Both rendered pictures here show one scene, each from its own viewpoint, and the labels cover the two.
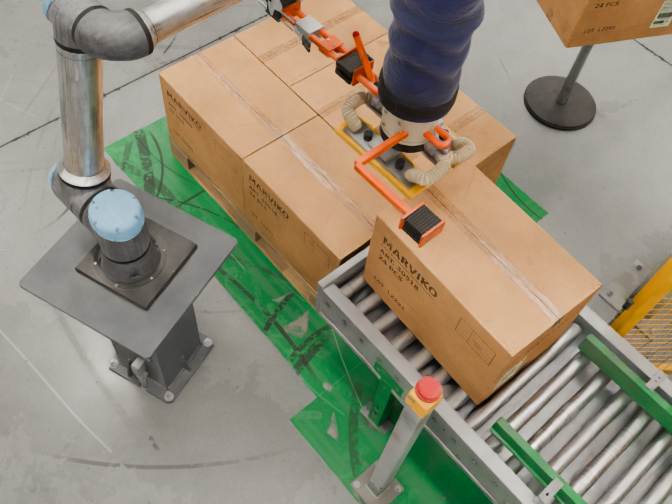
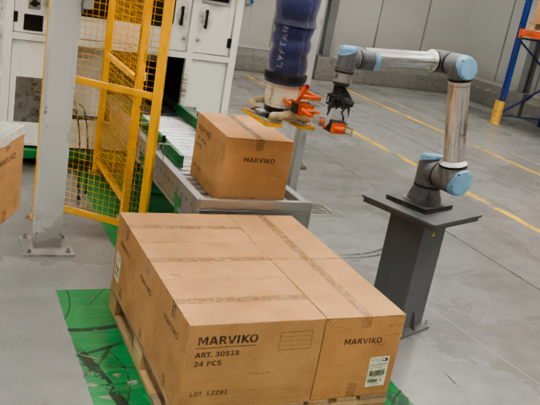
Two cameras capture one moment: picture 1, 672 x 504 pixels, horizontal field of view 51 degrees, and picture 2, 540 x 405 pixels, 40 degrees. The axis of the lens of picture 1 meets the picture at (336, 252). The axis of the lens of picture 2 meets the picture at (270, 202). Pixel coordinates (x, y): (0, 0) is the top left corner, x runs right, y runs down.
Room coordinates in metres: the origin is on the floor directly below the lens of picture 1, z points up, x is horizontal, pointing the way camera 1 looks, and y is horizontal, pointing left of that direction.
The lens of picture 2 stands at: (5.12, 1.30, 1.87)
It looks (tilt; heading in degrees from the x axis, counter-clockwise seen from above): 18 degrees down; 201
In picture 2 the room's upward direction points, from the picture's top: 10 degrees clockwise
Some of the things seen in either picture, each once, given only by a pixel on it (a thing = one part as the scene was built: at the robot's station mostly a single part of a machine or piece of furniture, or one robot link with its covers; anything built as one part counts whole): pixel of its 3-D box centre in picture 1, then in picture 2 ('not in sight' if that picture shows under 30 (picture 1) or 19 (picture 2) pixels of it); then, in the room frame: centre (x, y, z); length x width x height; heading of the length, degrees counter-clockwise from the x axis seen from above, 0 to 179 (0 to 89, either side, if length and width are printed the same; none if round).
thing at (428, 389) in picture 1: (427, 390); not in sight; (0.70, -0.29, 1.02); 0.07 x 0.07 x 0.04
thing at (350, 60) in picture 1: (354, 66); (301, 108); (1.63, 0.03, 1.21); 0.10 x 0.08 x 0.06; 139
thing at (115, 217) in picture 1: (118, 223); (431, 169); (1.10, 0.65, 0.96); 0.17 x 0.15 x 0.18; 52
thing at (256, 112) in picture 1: (332, 135); (244, 296); (2.12, 0.09, 0.34); 1.20 x 1.00 x 0.40; 48
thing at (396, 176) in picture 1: (383, 152); (293, 116); (1.40, -0.10, 1.11); 0.34 x 0.10 x 0.05; 49
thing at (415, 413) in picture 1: (397, 448); (290, 187); (0.70, -0.29, 0.50); 0.07 x 0.07 x 1.00; 48
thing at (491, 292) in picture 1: (472, 280); (239, 157); (1.22, -0.46, 0.75); 0.60 x 0.40 x 0.40; 46
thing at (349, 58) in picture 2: not in sight; (347, 59); (1.84, 0.28, 1.52); 0.10 x 0.09 x 0.12; 142
